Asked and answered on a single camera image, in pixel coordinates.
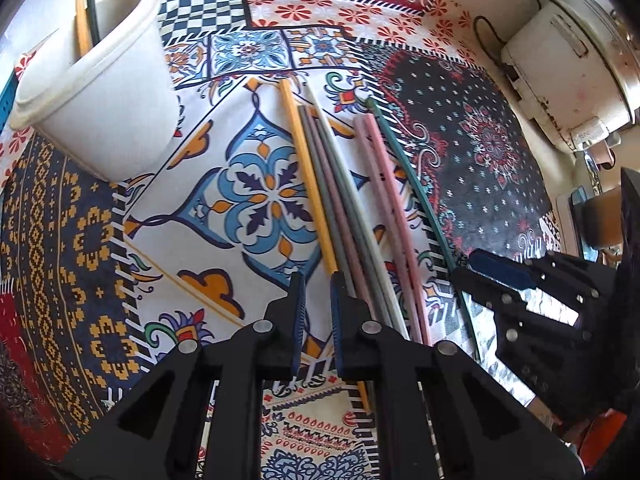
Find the grey-green chopstick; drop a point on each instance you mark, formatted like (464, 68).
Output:
(352, 210)

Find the brown cardboard box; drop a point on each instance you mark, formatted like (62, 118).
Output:
(602, 222)

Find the white chopstick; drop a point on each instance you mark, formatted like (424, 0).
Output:
(363, 210)

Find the grey chopstick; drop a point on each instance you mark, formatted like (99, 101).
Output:
(330, 210)

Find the yellow chopstick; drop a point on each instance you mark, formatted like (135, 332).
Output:
(306, 170)
(81, 10)

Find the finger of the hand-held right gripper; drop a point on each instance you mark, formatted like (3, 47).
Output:
(500, 267)
(487, 287)

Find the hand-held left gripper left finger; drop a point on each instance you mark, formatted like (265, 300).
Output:
(299, 320)

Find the white rice cooker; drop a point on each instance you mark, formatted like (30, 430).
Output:
(565, 60)

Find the mauve chopstick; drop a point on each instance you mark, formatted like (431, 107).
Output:
(340, 210)

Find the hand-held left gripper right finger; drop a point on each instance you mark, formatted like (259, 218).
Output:
(340, 325)

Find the pink chopstick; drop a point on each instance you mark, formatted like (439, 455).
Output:
(395, 210)
(382, 210)

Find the blue white perforated basket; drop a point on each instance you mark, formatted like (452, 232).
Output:
(6, 105)

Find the patterned tablecloth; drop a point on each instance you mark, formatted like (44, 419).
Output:
(225, 200)

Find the white plastic cup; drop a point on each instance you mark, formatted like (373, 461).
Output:
(110, 110)

